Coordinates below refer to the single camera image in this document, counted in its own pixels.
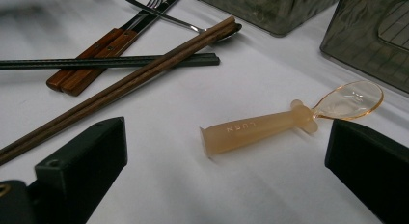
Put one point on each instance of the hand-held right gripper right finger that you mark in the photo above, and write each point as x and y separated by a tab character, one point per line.
369	166

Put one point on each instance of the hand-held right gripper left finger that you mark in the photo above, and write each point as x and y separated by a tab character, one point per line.
80	172

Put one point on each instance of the brown wooden chopstick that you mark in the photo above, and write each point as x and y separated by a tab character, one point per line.
96	98
96	106

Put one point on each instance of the black chopstick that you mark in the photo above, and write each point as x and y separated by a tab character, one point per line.
64	61
64	66

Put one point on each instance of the smoky transparent plastic bin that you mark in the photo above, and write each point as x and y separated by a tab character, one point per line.
273	11
353	47

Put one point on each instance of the translucent orange baby spoon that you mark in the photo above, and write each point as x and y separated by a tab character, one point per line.
244	134

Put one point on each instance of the metal spoon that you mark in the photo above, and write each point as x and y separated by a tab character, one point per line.
173	19

